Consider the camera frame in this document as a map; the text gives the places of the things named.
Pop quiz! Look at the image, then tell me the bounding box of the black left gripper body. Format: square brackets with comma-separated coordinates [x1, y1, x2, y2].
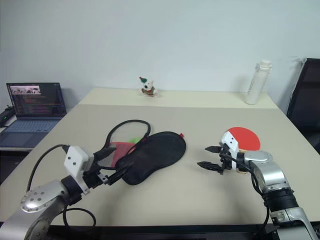
[81, 159, 111, 190]

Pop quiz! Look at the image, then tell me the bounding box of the black office chair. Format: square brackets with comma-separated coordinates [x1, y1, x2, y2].
[286, 57, 320, 161]

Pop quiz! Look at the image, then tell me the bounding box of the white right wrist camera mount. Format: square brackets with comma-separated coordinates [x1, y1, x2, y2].
[220, 130, 241, 172]

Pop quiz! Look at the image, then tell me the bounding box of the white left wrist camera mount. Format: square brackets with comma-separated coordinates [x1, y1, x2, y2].
[63, 145, 95, 196]

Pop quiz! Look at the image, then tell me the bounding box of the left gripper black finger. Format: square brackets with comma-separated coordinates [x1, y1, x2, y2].
[105, 161, 135, 186]
[93, 147, 118, 164]

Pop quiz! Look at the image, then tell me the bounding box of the white water bottle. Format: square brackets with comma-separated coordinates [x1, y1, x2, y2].
[243, 58, 273, 106]

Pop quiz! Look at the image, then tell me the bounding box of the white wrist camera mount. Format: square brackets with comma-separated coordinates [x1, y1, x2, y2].
[220, 130, 241, 172]
[63, 145, 95, 196]

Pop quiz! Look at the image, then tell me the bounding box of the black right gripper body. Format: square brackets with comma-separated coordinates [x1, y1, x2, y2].
[216, 141, 233, 176]

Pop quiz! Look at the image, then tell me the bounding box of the red ping pong paddle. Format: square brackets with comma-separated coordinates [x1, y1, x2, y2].
[226, 126, 261, 174]

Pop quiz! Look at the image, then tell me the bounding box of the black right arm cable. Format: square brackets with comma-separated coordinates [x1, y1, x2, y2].
[246, 162, 272, 228]

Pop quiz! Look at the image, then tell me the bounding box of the open laptop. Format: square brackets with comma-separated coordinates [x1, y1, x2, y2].
[0, 82, 68, 149]

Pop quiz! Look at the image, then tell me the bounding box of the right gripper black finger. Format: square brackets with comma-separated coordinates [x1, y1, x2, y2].
[196, 161, 222, 172]
[204, 145, 222, 154]

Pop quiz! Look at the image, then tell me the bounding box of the black device beside laptop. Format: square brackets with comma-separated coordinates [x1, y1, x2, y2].
[0, 105, 15, 129]

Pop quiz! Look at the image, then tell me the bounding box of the white plush dog toy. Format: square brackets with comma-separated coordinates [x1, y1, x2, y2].
[138, 76, 159, 99]

